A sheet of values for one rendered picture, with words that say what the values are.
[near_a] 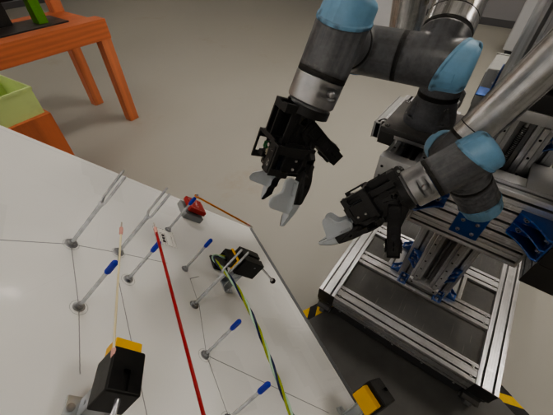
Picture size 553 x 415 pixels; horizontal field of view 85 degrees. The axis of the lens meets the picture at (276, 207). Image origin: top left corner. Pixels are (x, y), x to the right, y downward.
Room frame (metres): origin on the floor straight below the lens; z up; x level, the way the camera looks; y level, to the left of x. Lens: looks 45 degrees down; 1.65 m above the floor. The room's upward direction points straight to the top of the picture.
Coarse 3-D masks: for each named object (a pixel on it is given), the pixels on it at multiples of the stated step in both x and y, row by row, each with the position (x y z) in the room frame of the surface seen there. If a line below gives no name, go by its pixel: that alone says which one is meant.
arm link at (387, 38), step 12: (372, 36) 0.50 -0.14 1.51; (384, 36) 0.51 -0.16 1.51; (396, 36) 0.50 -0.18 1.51; (372, 48) 0.50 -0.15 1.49; (384, 48) 0.49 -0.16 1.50; (396, 48) 0.49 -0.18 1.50; (372, 60) 0.50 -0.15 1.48; (384, 60) 0.49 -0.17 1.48; (360, 72) 0.52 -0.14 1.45; (372, 72) 0.50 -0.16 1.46; (384, 72) 0.49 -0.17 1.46
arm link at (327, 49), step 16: (336, 0) 0.46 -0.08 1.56; (352, 0) 0.45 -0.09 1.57; (368, 0) 0.45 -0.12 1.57; (320, 16) 0.46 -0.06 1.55; (336, 16) 0.45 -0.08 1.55; (352, 16) 0.44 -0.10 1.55; (368, 16) 0.45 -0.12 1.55; (320, 32) 0.45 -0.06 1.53; (336, 32) 0.44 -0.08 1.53; (352, 32) 0.44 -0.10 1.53; (368, 32) 0.46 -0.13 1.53; (304, 48) 0.47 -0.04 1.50; (320, 48) 0.44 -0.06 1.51; (336, 48) 0.43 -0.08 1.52; (352, 48) 0.44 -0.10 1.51; (368, 48) 0.48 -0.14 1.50; (304, 64) 0.45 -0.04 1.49; (320, 64) 0.43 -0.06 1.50; (336, 64) 0.43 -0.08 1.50; (352, 64) 0.45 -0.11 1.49; (336, 80) 0.43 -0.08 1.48
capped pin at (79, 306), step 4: (116, 260) 0.21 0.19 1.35; (112, 264) 0.20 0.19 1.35; (116, 264) 0.21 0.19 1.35; (108, 268) 0.20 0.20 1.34; (112, 268) 0.20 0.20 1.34; (108, 272) 0.20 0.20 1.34; (104, 276) 0.20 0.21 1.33; (100, 280) 0.20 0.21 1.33; (96, 284) 0.19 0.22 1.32; (92, 288) 0.19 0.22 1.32; (88, 292) 0.19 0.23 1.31; (92, 292) 0.19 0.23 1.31; (84, 296) 0.19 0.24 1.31; (88, 296) 0.18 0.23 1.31; (84, 300) 0.18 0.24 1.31; (72, 304) 0.18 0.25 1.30; (76, 304) 0.18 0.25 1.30; (80, 304) 0.18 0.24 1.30; (84, 304) 0.18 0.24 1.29; (76, 308) 0.18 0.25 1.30; (80, 308) 0.18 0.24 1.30; (84, 308) 0.18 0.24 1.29
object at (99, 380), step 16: (128, 352) 0.11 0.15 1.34; (112, 368) 0.09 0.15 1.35; (128, 368) 0.09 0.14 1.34; (96, 384) 0.08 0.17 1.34; (112, 384) 0.08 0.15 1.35; (128, 384) 0.08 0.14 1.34; (80, 400) 0.08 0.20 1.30; (96, 400) 0.07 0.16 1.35; (112, 400) 0.07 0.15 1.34; (128, 400) 0.07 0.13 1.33
